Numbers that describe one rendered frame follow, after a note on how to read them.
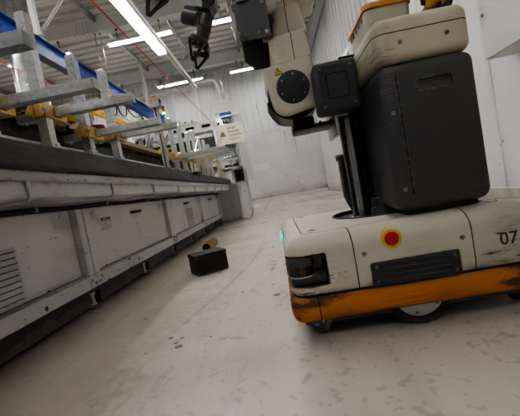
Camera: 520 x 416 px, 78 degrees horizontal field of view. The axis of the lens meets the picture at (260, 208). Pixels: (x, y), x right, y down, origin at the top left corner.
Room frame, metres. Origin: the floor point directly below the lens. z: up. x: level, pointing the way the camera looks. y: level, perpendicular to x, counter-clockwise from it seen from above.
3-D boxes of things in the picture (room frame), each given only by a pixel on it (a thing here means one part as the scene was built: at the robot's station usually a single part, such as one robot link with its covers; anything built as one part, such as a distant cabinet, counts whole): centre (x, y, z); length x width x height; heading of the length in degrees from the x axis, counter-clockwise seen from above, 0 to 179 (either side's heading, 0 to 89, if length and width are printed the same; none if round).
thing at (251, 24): (1.15, -0.10, 0.99); 0.28 x 0.16 x 0.22; 176
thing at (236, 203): (5.82, 0.96, 0.95); 1.65 x 0.70 x 1.90; 87
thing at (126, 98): (1.19, 0.59, 0.83); 0.43 x 0.03 x 0.04; 87
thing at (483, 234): (1.13, -0.39, 0.16); 0.67 x 0.64 x 0.25; 87
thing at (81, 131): (1.43, 0.67, 0.80); 0.14 x 0.06 x 0.05; 177
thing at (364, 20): (1.12, -0.50, 0.87); 0.23 x 0.15 x 0.11; 176
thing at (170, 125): (1.69, 0.56, 0.83); 0.43 x 0.03 x 0.04; 87
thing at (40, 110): (1.18, 0.69, 0.83); 0.14 x 0.06 x 0.05; 177
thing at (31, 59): (1.16, 0.69, 0.94); 0.04 x 0.04 x 0.48; 87
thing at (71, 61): (1.41, 0.68, 0.90); 0.04 x 0.04 x 0.48; 87
